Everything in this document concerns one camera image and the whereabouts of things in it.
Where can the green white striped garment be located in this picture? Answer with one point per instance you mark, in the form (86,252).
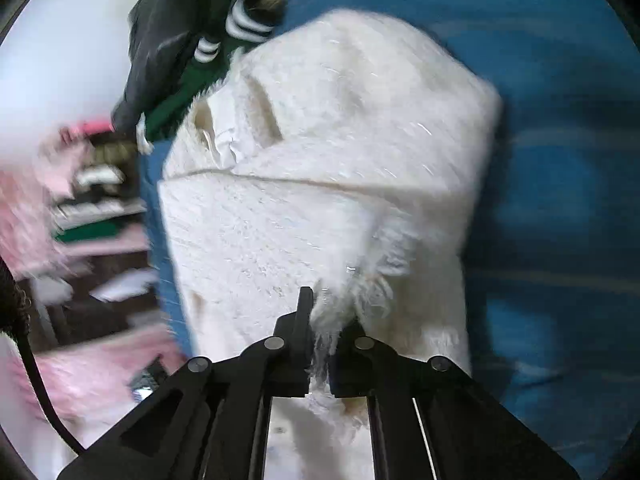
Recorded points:
(200,80)

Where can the pink fluffy garment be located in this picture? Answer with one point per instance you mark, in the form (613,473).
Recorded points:
(75,360)

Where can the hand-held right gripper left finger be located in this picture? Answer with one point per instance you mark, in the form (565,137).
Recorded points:
(292,345)

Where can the dark grey garment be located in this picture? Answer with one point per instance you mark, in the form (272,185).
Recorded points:
(160,45)

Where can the white fluffy towel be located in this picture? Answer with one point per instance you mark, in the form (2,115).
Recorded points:
(320,170)

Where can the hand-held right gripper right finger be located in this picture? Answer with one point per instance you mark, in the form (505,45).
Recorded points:
(352,355)

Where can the blue striped blanket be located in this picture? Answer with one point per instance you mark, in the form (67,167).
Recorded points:
(550,160)

